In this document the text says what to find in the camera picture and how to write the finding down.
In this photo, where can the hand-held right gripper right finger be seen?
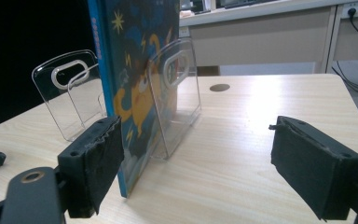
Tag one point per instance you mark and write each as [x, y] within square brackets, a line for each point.
[313, 168]

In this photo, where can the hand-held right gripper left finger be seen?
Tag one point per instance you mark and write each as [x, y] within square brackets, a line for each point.
[93, 168]

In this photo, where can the clear acrylic book rack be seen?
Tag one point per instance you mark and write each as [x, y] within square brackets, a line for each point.
[180, 102]

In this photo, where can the blue picture book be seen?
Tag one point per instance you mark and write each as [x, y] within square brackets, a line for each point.
[130, 62]

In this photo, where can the round grey table grommet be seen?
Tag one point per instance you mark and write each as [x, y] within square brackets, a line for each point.
[219, 87]

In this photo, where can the beige wooden desk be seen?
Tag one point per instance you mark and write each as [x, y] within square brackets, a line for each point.
[254, 43]

